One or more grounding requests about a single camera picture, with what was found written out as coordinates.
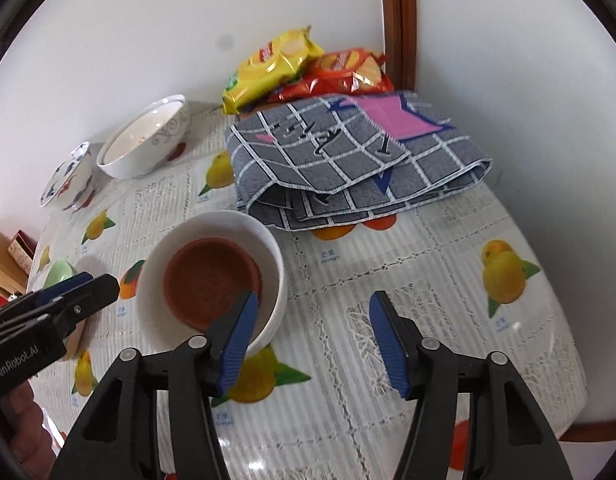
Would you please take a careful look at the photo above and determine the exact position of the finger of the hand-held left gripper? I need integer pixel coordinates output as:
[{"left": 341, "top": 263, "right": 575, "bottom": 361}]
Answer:
[
  {"left": 8, "top": 271, "right": 95, "bottom": 312},
  {"left": 38, "top": 273, "right": 120, "bottom": 337}
]

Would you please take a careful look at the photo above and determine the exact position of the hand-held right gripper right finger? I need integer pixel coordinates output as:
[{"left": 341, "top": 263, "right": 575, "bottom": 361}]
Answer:
[{"left": 369, "top": 290, "right": 574, "bottom": 480}]

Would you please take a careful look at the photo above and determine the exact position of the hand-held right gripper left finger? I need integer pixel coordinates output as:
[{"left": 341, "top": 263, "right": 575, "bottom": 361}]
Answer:
[{"left": 48, "top": 290, "right": 260, "bottom": 480}]

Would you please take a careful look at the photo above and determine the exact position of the green square plate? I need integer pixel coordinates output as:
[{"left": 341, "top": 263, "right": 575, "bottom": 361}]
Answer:
[{"left": 42, "top": 258, "right": 74, "bottom": 291}]

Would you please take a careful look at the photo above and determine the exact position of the small white bowl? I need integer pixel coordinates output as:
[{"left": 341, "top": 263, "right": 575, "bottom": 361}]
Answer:
[{"left": 137, "top": 211, "right": 288, "bottom": 358}]

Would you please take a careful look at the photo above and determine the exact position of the small brown bowl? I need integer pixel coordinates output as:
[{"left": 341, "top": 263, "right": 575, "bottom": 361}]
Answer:
[
  {"left": 163, "top": 237, "right": 261, "bottom": 333},
  {"left": 248, "top": 255, "right": 265, "bottom": 311}
]

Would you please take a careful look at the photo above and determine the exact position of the person's left hand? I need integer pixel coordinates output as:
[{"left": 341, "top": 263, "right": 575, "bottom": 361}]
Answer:
[{"left": 7, "top": 376, "right": 57, "bottom": 467}]

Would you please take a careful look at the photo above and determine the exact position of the blue crane-painted white bowl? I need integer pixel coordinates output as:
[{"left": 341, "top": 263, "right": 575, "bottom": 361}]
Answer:
[{"left": 39, "top": 141, "right": 96, "bottom": 211}]

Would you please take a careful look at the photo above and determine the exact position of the fruit-printed tablecloth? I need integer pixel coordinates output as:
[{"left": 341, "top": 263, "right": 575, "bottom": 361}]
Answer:
[{"left": 25, "top": 105, "right": 589, "bottom": 480}]

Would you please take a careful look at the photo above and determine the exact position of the large white swirl-pattern bowl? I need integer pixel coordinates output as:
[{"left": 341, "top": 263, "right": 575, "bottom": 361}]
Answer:
[{"left": 96, "top": 94, "right": 190, "bottom": 179}]

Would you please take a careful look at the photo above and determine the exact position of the white bowl with orange print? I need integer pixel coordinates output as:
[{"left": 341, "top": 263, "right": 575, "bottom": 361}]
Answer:
[{"left": 100, "top": 100, "right": 184, "bottom": 166}]

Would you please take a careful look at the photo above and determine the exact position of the grey checked cloth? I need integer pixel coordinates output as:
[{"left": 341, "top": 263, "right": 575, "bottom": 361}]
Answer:
[{"left": 224, "top": 91, "right": 494, "bottom": 232}]

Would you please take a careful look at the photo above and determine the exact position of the pink cloth label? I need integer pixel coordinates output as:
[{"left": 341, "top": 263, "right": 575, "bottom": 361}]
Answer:
[{"left": 349, "top": 94, "right": 451, "bottom": 140}]

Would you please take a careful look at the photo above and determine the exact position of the yellow chip bag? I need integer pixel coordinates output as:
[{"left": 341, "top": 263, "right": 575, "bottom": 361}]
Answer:
[{"left": 222, "top": 26, "right": 325, "bottom": 116}]

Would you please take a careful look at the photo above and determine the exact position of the red chip bag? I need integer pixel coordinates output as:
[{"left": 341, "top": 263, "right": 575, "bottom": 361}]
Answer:
[{"left": 268, "top": 49, "right": 395, "bottom": 103}]

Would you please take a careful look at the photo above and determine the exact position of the brown wooden door frame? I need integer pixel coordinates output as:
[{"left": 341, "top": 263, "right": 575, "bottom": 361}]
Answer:
[{"left": 378, "top": 0, "right": 420, "bottom": 93}]

